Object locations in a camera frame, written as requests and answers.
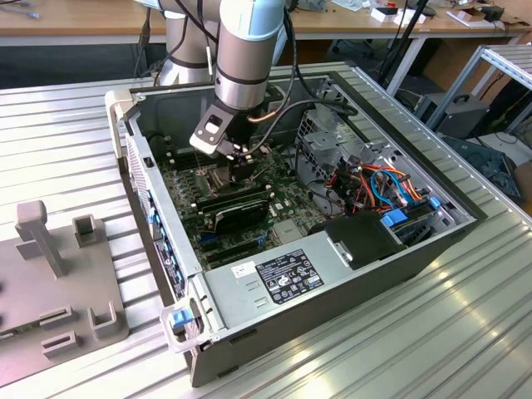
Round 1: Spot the orange wire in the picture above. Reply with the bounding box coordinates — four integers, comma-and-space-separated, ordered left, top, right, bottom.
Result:
356, 163, 423, 201

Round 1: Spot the black expansion slot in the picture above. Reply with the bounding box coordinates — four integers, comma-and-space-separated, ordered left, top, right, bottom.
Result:
204, 239, 259, 259
207, 249, 262, 270

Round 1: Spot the small cardboard box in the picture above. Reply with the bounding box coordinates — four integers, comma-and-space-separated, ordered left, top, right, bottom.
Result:
446, 6, 487, 29

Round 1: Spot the black cable with plug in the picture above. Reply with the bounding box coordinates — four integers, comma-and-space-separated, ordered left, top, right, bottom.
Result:
135, 0, 153, 80

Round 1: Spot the brown cardboard box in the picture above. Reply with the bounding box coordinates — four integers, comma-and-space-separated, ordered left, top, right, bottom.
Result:
511, 160, 532, 205

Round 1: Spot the CPU socket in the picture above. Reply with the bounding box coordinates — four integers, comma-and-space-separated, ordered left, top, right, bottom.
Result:
201, 164, 234, 197

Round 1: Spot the green RAM stick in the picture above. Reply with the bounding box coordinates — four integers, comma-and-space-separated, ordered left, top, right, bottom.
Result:
0, 326, 42, 347

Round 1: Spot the black equipment box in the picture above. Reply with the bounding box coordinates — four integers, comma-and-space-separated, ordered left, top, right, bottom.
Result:
415, 93, 492, 140

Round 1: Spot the black plastic shroud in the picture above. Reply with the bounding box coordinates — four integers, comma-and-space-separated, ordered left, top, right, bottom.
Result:
309, 209, 407, 272

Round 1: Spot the dark teal crate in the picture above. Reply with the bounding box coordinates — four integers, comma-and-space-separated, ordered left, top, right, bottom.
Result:
440, 135, 523, 205

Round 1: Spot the silver chipset heatsink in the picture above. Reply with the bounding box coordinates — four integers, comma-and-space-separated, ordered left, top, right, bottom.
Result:
272, 219, 305, 246

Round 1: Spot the metal disk bay cage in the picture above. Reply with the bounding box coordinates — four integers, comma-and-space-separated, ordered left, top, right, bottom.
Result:
295, 76, 402, 196

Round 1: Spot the white box red label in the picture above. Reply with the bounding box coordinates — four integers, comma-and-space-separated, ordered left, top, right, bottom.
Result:
368, 4, 402, 25

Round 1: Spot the thick black wrist cable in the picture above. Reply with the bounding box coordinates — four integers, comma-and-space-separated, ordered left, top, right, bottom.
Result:
247, 0, 361, 155

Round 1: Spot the blue disk carrier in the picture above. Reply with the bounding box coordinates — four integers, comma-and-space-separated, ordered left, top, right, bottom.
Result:
380, 209, 407, 229

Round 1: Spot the silver power supply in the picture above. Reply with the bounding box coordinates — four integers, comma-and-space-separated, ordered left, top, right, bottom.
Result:
202, 230, 357, 333

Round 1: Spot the grey parts rack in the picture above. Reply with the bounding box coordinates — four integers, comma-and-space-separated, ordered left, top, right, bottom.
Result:
0, 200, 132, 392

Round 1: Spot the black stand pole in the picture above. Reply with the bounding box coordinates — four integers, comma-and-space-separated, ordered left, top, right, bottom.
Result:
376, 0, 430, 86

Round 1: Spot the long wooden desk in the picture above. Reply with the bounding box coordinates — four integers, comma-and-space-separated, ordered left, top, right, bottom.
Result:
288, 0, 532, 95
0, 0, 167, 47

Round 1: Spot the aluminium profile frame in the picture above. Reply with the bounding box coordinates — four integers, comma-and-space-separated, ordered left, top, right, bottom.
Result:
426, 43, 532, 134

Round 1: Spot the open grey PC case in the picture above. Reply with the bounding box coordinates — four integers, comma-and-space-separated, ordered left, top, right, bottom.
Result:
103, 69, 490, 390

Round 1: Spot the green motherboard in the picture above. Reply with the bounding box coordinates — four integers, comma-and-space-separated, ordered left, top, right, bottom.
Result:
156, 135, 329, 272

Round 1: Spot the blue network cable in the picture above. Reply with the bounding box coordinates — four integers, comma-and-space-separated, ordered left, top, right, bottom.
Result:
14, 0, 42, 21

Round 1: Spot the blue wire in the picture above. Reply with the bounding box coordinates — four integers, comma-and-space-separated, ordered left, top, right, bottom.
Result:
368, 167, 411, 209

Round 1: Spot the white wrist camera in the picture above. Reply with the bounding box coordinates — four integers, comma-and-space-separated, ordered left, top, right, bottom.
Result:
189, 131, 229, 158

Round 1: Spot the metal socket cover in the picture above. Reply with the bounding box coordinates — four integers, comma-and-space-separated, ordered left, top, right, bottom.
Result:
249, 142, 278, 184

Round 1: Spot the black expansion card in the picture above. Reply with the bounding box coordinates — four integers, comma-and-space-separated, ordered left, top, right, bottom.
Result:
211, 199, 272, 237

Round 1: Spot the blue case latch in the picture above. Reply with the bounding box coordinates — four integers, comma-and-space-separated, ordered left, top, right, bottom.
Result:
171, 309, 197, 333

